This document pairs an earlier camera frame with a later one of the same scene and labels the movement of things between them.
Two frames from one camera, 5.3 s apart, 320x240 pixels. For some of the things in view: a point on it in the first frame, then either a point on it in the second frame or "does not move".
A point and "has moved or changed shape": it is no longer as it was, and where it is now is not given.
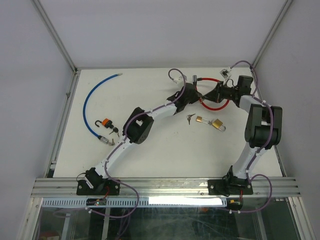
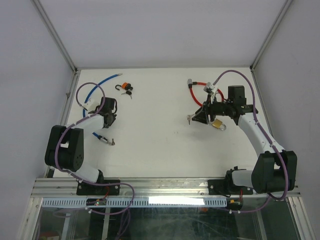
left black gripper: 196,95 → 114,116
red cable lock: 195,78 has moved or changed shape
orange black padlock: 106,122 has moved or changed shape
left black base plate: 103,187 does not move
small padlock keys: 189,117 does not move
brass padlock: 218,124 does not move
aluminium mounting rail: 164,188 does not move
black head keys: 116,130 → 129,93
